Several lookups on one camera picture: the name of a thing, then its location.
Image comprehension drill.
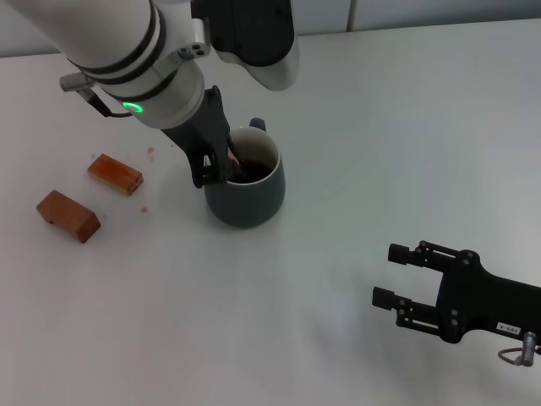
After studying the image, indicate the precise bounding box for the dark coffee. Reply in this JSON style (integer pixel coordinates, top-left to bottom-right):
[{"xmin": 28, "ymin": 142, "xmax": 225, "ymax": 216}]
[{"xmin": 236, "ymin": 158, "xmax": 276, "ymax": 185}]

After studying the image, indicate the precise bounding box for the pink handled metal spoon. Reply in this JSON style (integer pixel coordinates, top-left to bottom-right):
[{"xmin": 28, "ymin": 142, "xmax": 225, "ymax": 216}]
[{"xmin": 226, "ymin": 142, "xmax": 244, "ymax": 173}]

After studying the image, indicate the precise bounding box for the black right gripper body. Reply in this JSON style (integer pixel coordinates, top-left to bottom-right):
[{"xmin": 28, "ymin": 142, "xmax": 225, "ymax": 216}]
[{"xmin": 434, "ymin": 249, "xmax": 541, "ymax": 346}]

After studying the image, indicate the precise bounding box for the thin looped cable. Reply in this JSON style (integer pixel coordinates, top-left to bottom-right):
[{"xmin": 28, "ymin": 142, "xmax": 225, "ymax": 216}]
[{"xmin": 497, "ymin": 345, "xmax": 527, "ymax": 367}]

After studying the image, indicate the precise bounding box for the black white wrist camera housing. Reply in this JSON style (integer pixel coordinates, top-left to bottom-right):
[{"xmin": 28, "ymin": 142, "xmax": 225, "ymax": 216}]
[{"xmin": 189, "ymin": 0, "xmax": 301, "ymax": 92}]

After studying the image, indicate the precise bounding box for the grey ceramic cup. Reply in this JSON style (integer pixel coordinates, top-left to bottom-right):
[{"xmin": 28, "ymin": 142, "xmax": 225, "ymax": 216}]
[{"xmin": 204, "ymin": 117, "xmax": 287, "ymax": 229}]

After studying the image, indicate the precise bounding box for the grey metal connector plug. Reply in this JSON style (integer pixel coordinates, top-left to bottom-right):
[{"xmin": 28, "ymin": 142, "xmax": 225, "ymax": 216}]
[{"xmin": 522, "ymin": 332, "xmax": 540, "ymax": 368}]

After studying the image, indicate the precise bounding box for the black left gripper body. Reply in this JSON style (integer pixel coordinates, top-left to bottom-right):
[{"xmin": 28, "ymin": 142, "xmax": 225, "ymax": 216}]
[{"xmin": 160, "ymin": 85, "xmax": 232, "ymax": 156}]

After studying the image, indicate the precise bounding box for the notched wooden block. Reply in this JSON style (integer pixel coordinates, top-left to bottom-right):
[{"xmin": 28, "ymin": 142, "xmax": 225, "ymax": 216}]
[{"xmin": 87, "ymin": 153, "xmax": 145, "ymax": 196}]

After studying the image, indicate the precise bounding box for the grey cylindrical connector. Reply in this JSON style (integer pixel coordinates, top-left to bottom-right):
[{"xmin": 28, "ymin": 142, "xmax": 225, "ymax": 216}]
[{"xmin": 58, "ymin": 72, "xmax": 96, "ymax": 92}]

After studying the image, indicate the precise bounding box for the plain wooden block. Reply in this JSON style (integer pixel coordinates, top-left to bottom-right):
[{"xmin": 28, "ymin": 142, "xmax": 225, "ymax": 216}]
[{"xmin": 36, "ymin": 189, "xmax": 101, "ymax": 244}]

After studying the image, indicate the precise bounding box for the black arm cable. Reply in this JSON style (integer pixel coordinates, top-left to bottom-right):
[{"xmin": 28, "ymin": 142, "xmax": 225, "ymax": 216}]
[{"xmin": 86, "ymin": 86, "xmax": 133, "ymax": 119}]

